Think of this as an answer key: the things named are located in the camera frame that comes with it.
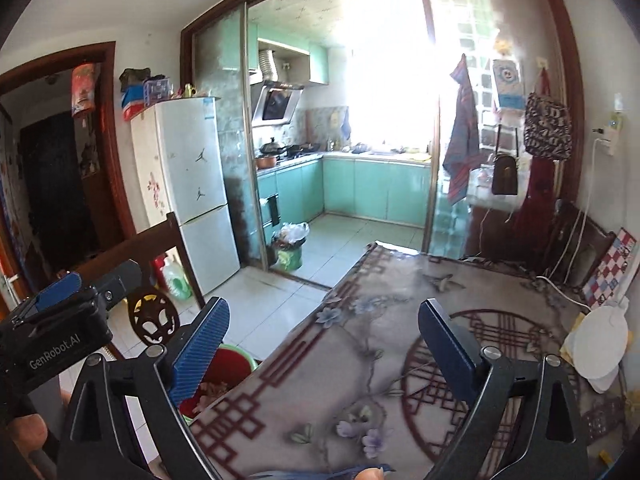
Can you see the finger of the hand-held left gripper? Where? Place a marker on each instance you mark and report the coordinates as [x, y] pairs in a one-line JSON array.
[[57, 290], [120, 282]]

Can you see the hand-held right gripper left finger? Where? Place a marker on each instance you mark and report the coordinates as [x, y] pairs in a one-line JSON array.
[[200, 350]]

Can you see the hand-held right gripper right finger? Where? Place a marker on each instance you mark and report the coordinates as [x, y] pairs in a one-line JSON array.
[[447, 350]]

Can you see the red basin with green rim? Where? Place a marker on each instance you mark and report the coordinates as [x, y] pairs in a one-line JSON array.
[[235, 365]]

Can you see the brown shoulder bag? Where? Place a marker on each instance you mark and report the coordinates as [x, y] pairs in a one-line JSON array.
[[505, 175]]

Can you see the person's left hand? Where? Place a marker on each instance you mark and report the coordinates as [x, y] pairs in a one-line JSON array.
[[30, 432]]

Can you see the red fire extinguisher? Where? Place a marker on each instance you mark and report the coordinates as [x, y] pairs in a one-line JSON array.
[[160, 267]]

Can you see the carved dark wooden chair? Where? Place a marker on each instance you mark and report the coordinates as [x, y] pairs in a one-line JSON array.
[[150, 315]]

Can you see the green detergent bottle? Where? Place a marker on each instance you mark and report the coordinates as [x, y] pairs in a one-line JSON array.
[[177, 282]]

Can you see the white refrigerator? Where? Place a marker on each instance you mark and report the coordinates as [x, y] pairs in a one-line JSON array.
[[200, 240]]

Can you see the dark entrance door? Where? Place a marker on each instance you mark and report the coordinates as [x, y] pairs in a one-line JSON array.
[[55, 195]]

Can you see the white round flat object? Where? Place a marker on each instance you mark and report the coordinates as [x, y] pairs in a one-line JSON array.
[[600, 345]]

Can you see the black hanging towel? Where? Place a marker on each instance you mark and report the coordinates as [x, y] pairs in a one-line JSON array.
[[274, 210]]

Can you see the teal kitchen base cabinets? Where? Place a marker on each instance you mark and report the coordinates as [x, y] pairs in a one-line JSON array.
[[380, 190]]

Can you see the red hanging garment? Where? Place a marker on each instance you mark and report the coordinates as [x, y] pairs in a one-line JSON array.
[[535, 195]]

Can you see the red blue striped bag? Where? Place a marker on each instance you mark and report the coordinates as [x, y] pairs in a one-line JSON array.
[[134, 105]]

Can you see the frosted glass sliding door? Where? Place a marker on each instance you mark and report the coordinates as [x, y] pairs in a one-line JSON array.
[[460, 20], [225, 135]]

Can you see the checkered board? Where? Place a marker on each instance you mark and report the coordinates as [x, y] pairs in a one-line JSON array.
[[612, 275]]

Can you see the orange cooking pot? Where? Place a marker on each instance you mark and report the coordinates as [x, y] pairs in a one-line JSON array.
[[267, 162]]

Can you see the red hanging decoration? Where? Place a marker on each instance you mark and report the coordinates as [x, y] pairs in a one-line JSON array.
[[84, 90]]

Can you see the plaid hanging cloth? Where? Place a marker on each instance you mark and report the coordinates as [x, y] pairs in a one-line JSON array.
[[462, 150]]

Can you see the black lidded wok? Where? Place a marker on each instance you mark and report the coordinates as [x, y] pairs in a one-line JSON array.
[[273, 148]]

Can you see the dark green bag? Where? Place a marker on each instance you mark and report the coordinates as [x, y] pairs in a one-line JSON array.
[[134, 79]]

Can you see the black range hood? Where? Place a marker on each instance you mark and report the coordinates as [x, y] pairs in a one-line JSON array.
[[277, 105]]

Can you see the black white patterned bag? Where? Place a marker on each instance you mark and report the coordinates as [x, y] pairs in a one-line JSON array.
[[547, 127]]

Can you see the blue hanging cloth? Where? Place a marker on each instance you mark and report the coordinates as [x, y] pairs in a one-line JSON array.
[[347, 125]]

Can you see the teal upper kitchen cabinets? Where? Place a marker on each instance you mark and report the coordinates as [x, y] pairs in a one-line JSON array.
[[319, 62]]

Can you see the white blue wall hanging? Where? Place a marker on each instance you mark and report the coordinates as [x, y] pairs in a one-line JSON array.
[[507, 85]]

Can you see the white wall charger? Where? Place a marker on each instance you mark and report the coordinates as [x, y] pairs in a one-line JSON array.
[[615, 135]]

